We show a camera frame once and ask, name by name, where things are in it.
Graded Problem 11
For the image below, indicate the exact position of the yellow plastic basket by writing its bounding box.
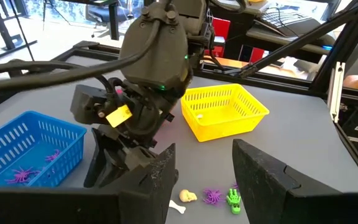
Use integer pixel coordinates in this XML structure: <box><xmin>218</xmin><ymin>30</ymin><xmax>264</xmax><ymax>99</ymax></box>
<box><xmin>180</xmin><ymin>83</ymin><xmax>270</xmax><ymax>143</ymax></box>

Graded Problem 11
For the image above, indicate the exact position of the silver frame bracket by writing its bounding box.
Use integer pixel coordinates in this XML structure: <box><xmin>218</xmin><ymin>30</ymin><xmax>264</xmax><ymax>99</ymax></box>
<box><xmin>327</xmin><ymin>61</ymin><xmax>346</xmax><ymax>124</ymax></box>

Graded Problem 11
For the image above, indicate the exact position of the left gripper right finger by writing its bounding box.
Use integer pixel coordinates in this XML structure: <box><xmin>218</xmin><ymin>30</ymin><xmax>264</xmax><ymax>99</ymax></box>
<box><xmin>232</xmin><ymin>139</ymin><xmax>343</xmax><ymax>224</ymax></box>

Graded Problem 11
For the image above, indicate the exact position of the black floor stand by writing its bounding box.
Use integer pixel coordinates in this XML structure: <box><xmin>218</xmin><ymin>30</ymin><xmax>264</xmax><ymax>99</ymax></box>
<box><xmin>42</xmin><ymin>0</ymin><xmax>121</xmax><ymax>41</ymax></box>

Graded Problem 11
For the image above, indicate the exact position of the blue plastic basket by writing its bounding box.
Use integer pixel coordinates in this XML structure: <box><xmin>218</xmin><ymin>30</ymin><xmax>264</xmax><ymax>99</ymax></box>
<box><xmin>0</xmin><ymin>110</ymin><xmax>88</xmax><ymax>190</ymax></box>

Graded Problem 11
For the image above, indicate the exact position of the green plastic skeleton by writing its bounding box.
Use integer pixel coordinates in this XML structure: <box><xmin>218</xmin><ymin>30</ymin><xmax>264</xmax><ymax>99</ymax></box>
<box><xmin>226</xmin><ymin>188</ymin><xmax>242</xmax><ymax>215</ymax></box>

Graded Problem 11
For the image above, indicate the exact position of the black keyboard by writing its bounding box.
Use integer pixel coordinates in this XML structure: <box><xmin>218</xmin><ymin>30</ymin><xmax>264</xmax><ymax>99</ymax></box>
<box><xmin>258</xmin><ymin>7</ymin><xmax>315</xmax><ymax>30</ymax></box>

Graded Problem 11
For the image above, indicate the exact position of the beige plastic skull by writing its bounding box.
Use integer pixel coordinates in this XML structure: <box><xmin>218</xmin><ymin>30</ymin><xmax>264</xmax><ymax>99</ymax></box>
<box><xmin>178</xmin><ymin>189</ymin><xmax>198</xmax><ymax>203</ymax></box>

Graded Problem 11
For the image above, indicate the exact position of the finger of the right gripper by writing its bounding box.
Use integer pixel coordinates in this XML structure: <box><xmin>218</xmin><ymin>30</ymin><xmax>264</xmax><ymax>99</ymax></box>
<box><xmin>116</xmin><ymin>147</ymin><xmax>155</xmax><ymax>181</ymax></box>
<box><xmin>84</xmin><ymin>127</ymin><xmax>127</xmax><ymax>188</ymax></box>

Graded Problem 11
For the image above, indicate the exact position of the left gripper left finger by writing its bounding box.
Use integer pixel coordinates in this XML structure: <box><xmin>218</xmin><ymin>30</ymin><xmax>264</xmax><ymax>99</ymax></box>
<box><xmin>106</xmin><ymin>142</ymin><xmax>179</xmax><ymax>224</ymax></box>

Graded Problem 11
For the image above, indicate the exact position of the red box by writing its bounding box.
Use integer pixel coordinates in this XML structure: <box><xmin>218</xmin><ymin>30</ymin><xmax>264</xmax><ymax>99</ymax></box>
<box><xmin>211</xmin><ymin>17</ymin><xmax>265</xmax><ymax>63</ymax></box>

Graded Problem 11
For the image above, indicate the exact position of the black tripod stand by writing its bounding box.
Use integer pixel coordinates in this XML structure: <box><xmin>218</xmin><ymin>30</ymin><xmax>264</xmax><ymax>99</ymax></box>
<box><xmin>0</xmin><ymin>0</ymin><xmax>39</xmax><ymax>65</ymax></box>

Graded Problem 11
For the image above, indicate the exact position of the yellow label tag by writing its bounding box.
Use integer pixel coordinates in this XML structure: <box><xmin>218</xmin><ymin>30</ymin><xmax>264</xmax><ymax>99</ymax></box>
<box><xmin>105</xmin><ymin>105</ymin><xmax>134</xmax><ymax>128</ymax></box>

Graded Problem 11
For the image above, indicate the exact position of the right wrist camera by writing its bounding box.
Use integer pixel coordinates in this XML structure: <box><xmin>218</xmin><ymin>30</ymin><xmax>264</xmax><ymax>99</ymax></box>
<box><xmin>70</xmin><ymin>83</ymin><xmax>114</xmax><ymax>125</ymax></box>

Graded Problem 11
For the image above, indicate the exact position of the wooden table board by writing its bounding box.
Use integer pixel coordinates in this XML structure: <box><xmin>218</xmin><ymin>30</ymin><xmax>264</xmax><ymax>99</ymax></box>
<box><xmin>202</xmin><ymin>55</ymin><xmax>358</xmax><ymax>93</ymax></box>

